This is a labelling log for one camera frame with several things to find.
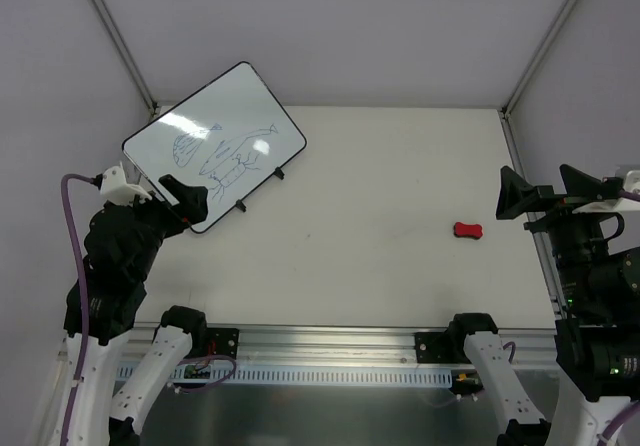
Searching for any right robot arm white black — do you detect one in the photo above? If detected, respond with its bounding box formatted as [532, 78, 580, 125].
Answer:
[445, 164, 639, 445]

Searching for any right aluminium frame post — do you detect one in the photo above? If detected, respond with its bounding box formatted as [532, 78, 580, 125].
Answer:
[501, 0, 581, 117]

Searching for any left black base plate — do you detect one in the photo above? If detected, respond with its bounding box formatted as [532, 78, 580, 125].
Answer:
[204, 327, 240, 359]

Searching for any aluminium frame post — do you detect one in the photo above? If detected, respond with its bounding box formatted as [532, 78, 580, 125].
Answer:
[88, 0, 158, 117]
[501, 0, 581, 117]

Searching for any black whiteboard foot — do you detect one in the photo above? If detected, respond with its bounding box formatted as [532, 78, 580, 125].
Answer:
[274, 167, 285, 180]
[235, 200, 247, 213]

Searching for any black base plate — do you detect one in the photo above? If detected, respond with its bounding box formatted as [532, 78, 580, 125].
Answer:
[204, 327, 240, 359]
[413, 331, 470, 365]

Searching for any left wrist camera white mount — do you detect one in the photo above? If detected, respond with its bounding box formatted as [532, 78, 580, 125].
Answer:
[96, 164, 153, 206]

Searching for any red bone-shaped eraser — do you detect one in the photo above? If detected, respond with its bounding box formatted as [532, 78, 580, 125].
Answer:
[453, 222, 484, 240]

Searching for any left black whiteboard foot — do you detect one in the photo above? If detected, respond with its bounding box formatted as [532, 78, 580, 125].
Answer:
[235, 200, 247, 213]

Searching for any right black whiteboard foot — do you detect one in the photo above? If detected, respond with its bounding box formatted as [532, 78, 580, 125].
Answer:
[274, 167, 285, 180]

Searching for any aluminium mounting rail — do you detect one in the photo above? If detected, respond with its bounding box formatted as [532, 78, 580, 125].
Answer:
[121, 322, 557, 371]

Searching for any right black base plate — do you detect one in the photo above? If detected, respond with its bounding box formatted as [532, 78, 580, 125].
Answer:
[413, 331, 470, 365]

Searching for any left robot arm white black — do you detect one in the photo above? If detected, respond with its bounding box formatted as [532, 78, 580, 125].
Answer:
[47, 167, 208, 445]

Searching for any white slotted cable duct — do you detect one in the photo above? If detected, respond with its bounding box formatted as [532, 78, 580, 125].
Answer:
[112, 363, 456, 388]

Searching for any left aluminium frame post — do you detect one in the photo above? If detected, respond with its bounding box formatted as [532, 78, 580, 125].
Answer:
[88, 0, 158, 117]

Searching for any white whiteboard black frame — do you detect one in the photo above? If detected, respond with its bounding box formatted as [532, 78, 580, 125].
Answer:
[122, 62, 307, 234]

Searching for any right aluminium side rail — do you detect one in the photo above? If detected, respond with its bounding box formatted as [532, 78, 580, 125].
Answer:
[499, 110, 571, 327]

